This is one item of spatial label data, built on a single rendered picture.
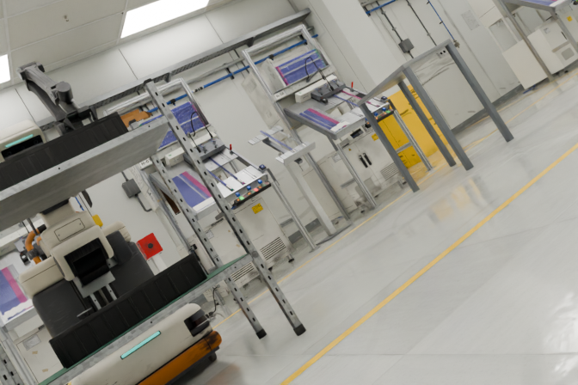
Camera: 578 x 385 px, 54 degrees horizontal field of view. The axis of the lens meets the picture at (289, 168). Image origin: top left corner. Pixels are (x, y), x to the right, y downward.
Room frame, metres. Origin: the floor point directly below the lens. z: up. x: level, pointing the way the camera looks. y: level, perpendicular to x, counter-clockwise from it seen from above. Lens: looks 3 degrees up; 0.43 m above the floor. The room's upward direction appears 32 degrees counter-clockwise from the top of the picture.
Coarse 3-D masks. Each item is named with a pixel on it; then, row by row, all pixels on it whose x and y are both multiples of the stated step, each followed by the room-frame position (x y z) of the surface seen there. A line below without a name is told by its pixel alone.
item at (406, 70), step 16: (432, 48) 3.79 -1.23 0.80; (448, 48) 3.86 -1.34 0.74; (416, 64) 3.93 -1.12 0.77; (464, 64) 3.85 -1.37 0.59; (384, 80) 3.91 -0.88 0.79; (400, 80) 4.32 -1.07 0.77; (416, 80) 3.69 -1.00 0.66; (368, 96) 4.15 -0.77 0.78; (480, 96) 3.86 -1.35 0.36; (368, 112) 4.29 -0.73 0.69; (416, 112) 4.47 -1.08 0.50; (432, 112) 3.69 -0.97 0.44; (496, 112) 3.86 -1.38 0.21; (432, 128) 4.46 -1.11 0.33; (448, 128) 3.69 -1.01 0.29; (384, 144) 4.30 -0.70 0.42; (400, 160) 4.30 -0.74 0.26; (448, 160) 4.46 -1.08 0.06; (464, 160) 3.68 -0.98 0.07
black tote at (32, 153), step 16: (80, 128) 2.05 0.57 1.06; (96, 128) 2.08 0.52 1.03; (112, 128) 2.10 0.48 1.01; (48, 144) 1.99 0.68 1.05; (64, 144) 2.01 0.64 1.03; (80, 144) 2.04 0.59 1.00; (96, 144) 2.06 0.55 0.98; (16, 160) 1.94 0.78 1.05; (32, 160) 1.96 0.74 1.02; (48, 160) 1.98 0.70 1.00; (64, 160) 2.00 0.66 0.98; (0, 176) 1.91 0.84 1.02; (16, 176) 1.93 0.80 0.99
